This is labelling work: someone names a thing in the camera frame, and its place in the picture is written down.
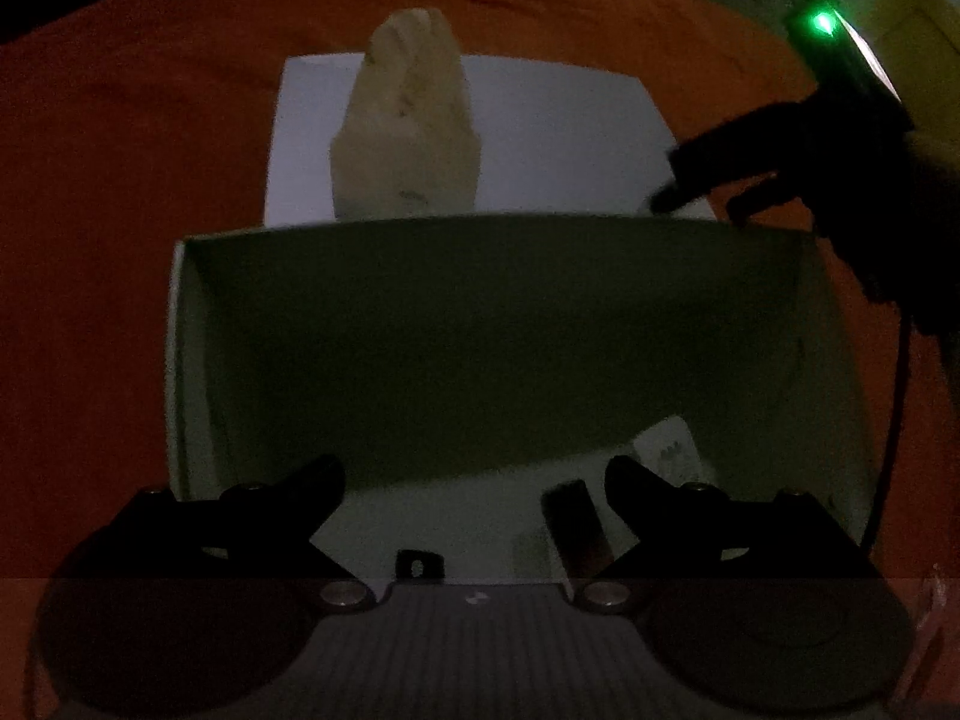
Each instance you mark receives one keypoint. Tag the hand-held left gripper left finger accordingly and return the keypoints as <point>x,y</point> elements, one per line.
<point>321,481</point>

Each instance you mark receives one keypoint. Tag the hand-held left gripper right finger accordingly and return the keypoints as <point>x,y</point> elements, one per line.
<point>628,481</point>

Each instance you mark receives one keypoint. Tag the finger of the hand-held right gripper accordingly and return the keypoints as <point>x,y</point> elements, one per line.
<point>735,146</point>
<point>772,199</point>

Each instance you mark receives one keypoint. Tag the black rectangular case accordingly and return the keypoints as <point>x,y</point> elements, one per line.
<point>577,532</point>

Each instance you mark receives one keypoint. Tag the small black figure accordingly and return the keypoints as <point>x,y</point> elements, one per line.
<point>420,564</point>

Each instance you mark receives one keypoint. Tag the white cardboard box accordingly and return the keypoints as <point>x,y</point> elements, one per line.
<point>450,315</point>

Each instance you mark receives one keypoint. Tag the yellow wooden cabinet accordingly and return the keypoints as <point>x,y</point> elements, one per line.
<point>924,22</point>

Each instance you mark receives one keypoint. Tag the white box lid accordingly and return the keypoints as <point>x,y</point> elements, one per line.
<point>570,135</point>

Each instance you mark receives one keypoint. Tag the orange blanket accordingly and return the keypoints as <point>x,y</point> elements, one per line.
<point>135,165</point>

